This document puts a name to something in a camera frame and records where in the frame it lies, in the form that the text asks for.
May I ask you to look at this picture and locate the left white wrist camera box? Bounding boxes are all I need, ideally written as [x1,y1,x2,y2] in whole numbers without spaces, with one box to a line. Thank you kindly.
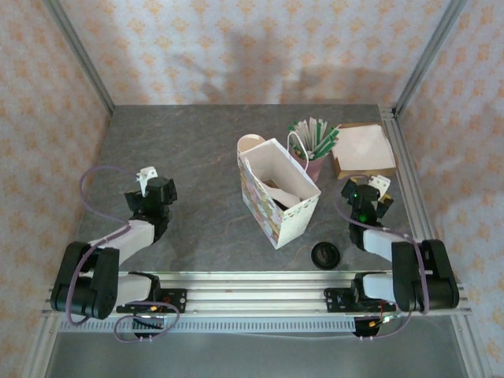
[135,166,159,196]

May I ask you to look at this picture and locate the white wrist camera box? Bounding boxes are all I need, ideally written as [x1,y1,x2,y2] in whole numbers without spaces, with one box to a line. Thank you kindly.
[365,175,393,194]
[135,166,159,196]

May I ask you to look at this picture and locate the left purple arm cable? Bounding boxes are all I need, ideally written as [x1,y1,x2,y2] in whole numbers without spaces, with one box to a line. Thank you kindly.
[65,165,180,343]

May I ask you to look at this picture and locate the white paper napkin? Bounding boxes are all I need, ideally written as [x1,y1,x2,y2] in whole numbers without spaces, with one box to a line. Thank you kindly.
[269,185,299,208]

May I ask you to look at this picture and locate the right black mount plate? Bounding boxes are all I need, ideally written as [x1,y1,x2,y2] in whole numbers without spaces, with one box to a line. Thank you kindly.
[324,287,396,314]

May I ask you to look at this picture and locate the aluminium frame post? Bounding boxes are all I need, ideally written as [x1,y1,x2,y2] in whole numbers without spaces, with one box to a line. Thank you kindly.
[393,0,469,117]
[43,0,116,115]

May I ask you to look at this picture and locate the cardboard napkin box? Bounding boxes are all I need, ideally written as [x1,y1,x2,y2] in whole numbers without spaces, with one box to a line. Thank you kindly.
[332,122,398,180]

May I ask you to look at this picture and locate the pink holder cup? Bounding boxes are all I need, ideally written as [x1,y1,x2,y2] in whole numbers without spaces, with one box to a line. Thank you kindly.
[302,153,328,184]

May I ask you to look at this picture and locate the left black mount plate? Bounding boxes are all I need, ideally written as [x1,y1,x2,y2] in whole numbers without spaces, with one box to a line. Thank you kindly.
[117,287,188,315]

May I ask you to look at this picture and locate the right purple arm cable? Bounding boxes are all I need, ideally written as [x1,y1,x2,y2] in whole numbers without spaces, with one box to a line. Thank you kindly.
[333,177,430,342]

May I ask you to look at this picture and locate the red orange base wires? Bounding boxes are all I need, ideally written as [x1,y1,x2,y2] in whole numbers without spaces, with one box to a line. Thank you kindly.
[368,301,406,330]
[135,297,176,318]

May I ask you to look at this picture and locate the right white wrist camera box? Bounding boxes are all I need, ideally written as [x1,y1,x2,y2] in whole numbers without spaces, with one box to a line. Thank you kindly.
[365,175,393,194]

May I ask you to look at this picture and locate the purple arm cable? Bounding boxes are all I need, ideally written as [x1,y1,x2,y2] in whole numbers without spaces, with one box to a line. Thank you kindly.
[65,165,180,343]
[333,177,430,342]

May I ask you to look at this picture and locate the stack of paper cups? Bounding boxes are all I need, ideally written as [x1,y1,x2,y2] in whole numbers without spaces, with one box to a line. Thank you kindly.
[236,133,265,158]

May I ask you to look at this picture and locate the slotted grey cable duct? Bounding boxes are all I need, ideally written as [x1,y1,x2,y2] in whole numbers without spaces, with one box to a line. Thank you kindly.
[57,317,358,334]

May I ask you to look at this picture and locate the white paper gift bag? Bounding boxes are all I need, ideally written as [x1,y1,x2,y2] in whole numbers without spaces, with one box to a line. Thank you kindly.
[236,132,322,250]

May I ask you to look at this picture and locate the black mount plate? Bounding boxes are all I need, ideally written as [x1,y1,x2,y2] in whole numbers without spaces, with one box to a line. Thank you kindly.
[324,287,396,314]
[117,287,188,315]

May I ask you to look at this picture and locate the stack of white napkins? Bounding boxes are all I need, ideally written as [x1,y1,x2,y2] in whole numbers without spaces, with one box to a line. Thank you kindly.
[333,124,397,169]

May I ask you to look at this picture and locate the aluminium frame leg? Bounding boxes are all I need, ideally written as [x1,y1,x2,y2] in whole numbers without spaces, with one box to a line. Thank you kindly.
[450,314,493,378]
[21,314,60,378]

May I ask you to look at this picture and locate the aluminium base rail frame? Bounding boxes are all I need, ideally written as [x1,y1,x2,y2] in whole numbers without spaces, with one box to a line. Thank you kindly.
[41,271,472,316]

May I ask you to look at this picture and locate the aluminium side rail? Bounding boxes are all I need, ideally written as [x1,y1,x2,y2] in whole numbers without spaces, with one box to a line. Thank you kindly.
[378,106,450,283]

